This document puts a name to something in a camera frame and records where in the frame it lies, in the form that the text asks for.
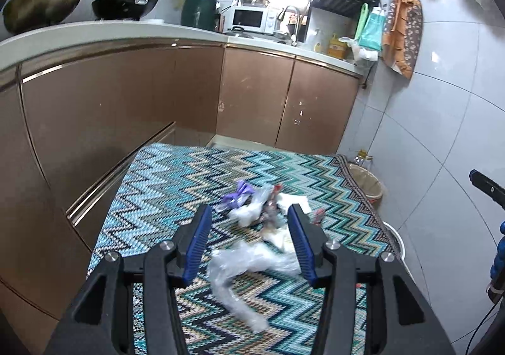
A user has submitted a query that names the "colourful snack wrapper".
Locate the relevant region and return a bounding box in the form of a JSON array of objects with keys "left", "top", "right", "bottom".
[{"left": 262, "top": 184, "right": 285, "bottom": 229}]

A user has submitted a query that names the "teal hanging bag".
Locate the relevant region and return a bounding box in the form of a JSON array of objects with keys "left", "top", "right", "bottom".
[{"left": 355, "top": 3, "right": 389, "bottom": 51}]

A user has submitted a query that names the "metal faucet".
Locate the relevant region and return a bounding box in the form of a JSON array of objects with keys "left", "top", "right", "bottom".
[{"left": 278, "top": 5, "right": 300, "bottom": 47}]

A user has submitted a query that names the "white tissue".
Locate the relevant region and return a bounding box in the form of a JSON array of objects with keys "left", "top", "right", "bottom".
[{"left": 276, "top": 192, "right": 310, "bottom": 217}]

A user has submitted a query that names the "black cable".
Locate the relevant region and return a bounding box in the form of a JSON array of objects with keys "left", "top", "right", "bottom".
[{"left": 466, "top": 292, "right": 502, "bottom": 355}]

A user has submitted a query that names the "orange patterned apron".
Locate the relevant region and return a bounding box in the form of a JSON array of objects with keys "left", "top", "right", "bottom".
[{"left": 382, "top": 0, "right": 424, "bottom": 81}]

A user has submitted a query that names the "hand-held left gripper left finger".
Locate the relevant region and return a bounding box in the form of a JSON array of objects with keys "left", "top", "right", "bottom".
[{"left": 43, "top": 204, "right": 214, "bottom": 355}]

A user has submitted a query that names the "large clear plastic bag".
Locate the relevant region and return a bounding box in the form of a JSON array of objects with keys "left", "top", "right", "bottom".
[{"left": 207, "top": 241, "right": 302, "bottom": 332}]

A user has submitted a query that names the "white plastic bag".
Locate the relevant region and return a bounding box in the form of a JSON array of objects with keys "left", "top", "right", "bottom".
[{"left": 347, "top": 37, "right": 379, "bottom": 63}]

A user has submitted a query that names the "white paper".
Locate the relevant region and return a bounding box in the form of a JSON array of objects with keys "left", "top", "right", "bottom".
[{"left": 262, "top": 226, "right": 296, "bottom": 253}]

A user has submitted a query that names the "beige lined wastebasket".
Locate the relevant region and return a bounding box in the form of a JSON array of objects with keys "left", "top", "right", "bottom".
[{"left": 347, "top": 163, "right": 385, "bottom": 209}]

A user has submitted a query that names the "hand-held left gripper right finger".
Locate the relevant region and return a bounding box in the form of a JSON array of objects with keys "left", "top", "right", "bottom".
[{"left": 287, "top": 203, "right": 458, "bottom": 355}]

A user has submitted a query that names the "white plastic basin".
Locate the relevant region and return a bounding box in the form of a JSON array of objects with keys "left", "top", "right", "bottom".
[{"left": 381, "top": 221, "right": 405, "bottom": 261}]

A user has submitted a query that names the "dark green appliance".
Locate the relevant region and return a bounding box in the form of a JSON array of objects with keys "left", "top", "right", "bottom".
[{"left": 181, "top": 0, "right": 218, "bottom": 32}]

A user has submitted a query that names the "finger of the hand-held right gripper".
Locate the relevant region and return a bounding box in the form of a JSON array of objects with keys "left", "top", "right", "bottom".
[{"left": 469, "top": 169, "right": 505, "bottom": 209}]

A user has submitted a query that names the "zigzag patterned blanket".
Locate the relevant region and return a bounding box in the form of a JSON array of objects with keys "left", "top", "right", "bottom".
[{"left": 87, "top": 143, "right": 403, "bottom": 355}]

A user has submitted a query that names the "purple wrapper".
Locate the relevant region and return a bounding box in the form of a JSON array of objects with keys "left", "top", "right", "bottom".
[{"left": 216, "top": 180, "right": 253, "bottom": 211}]

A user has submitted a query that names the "small clear plastic bag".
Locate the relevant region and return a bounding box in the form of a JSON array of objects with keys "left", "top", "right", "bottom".
[{"left": 229, "top": 185, "right": 277, "bottom": 226}]

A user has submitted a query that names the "yellow bottle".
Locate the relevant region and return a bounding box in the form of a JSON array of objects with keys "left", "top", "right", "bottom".
[{"left": 327, "top": 33, "right": 348, "bottom": 59}]

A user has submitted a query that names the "white microwave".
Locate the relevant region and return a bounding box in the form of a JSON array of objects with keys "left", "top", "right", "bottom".
[{"left": 231, "top": 5, "right": 277, "bottom": 34}]

